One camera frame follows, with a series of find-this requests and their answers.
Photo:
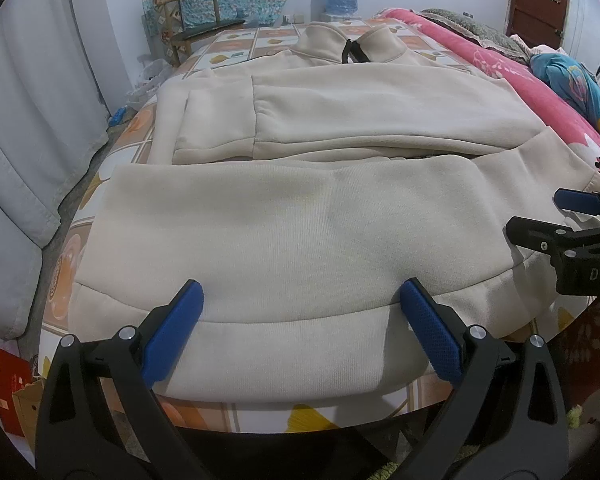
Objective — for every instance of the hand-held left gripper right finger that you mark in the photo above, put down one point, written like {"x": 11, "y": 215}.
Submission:
{"x": 430, "y": 330}

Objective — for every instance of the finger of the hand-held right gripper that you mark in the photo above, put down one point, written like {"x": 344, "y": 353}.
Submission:
{"x": 535, "y": 235}
{"x": 580, "y": 201}

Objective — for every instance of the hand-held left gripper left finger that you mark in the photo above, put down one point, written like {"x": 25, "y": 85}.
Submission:
{"x": 175, "y": 330}

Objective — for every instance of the cream zip jacket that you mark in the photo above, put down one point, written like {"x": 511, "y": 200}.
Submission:
{"x": 280, "y": 235}

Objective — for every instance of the brown floral cloth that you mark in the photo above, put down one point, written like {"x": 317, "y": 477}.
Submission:
{"x": 590, "y": 340}

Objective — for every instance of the blue printed blanket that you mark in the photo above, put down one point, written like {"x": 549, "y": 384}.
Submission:
{"x": 570, "y": 80}

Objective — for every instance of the yellow-green fluffy mat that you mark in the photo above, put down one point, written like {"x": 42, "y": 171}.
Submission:
{"x": 587, "y": 415}

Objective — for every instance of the pale pink cloth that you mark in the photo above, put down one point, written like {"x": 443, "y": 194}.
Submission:
{"x": 540, "y": 50}

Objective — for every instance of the pink blanket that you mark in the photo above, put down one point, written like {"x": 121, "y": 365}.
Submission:
{"x": 480, "y": 70}

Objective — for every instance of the red paper bag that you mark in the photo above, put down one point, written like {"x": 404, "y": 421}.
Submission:
{"x": 5, "y": 380}

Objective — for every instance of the brown wooden door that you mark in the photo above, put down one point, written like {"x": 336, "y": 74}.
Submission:
{"x": 535, "y": 5}

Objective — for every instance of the grey-green patterned blanket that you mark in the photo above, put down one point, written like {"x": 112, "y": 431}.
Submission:
{"x": 460, "y": 22}

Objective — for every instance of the small blue object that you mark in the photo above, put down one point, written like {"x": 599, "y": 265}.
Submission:
{"x": 119, "y": 116}

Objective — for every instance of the clear plastic bag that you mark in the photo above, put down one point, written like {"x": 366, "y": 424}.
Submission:
{"x": 150, "y": 80}

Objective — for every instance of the white curtain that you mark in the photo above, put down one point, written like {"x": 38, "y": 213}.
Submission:
{"x": 25, "y": 110}

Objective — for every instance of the patterned bed sheet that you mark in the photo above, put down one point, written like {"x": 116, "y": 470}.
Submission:
{"x": 240, "y": 45}

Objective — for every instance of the wooden chair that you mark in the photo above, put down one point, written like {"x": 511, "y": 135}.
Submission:
{"x": 207, "y": 27}

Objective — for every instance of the water dispenser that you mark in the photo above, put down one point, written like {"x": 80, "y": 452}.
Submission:
{"x": 319, "y": 5}

